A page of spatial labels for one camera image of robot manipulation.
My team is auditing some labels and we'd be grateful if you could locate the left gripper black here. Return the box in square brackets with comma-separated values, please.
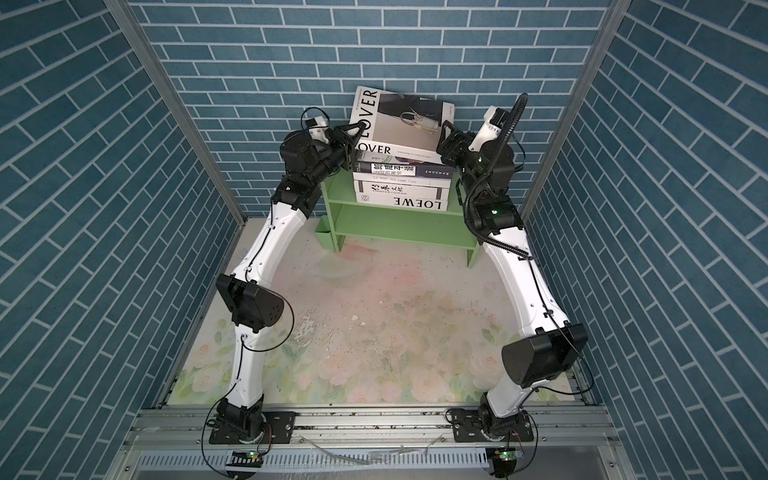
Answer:
[302, 120, 362, 188]

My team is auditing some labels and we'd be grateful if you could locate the aluminium front rail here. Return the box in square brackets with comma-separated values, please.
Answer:
[125, 403, 619, 449]

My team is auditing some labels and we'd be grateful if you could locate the circuit board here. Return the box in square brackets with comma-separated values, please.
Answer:
[486, 447, 524, 470]
[225, 450, 264, 473]

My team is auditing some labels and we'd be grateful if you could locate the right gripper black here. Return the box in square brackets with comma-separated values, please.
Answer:
[438, 120, 485, 209]

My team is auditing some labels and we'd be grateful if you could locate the white magazine with handbag photo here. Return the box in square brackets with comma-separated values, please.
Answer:
[350, 86, 455, 164]

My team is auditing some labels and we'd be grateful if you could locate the white Loewe Foundation book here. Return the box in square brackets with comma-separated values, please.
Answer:
[355, 192, 448, 212]

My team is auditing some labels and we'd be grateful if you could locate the left circuit board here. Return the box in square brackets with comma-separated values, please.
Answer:
[225, 450, 264, 473]

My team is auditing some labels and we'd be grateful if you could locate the white-backed heritage culture book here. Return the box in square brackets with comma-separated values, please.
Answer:
[353, 180, 449, 200]

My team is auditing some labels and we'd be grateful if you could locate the green two-tier shelf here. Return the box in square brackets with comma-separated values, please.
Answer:
[315, 171, 480, 267]

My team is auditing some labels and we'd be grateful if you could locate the white booklet with brown bars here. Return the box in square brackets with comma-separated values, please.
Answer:
[352, 172, 452, 186]

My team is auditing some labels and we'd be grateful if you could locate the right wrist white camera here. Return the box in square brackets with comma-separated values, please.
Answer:
[469, 106, 510, 152]

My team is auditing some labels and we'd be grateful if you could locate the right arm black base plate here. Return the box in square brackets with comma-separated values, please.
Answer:
[444, 406, 535, 443]

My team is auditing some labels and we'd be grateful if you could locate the right circuit board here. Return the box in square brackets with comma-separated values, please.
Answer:
[486, 447, 524, 470]

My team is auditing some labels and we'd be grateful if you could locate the white slotted cable duct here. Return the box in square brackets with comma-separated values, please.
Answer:
[138, 448, 489, 473]

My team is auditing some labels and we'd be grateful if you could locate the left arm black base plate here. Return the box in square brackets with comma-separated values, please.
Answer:
[206, 411, 296, 445]

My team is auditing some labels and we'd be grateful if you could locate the Chinese book with man portrait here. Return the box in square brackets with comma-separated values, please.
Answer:
[354, 152, 455, 179]

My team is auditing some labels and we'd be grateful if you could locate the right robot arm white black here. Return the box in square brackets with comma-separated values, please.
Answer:
[436, 122, 588, 425]

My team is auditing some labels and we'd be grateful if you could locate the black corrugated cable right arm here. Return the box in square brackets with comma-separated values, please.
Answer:
[463, 92, 532, 259]

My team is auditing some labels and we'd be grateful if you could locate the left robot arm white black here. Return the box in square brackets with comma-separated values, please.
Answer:
[216, 122, 365, 419]

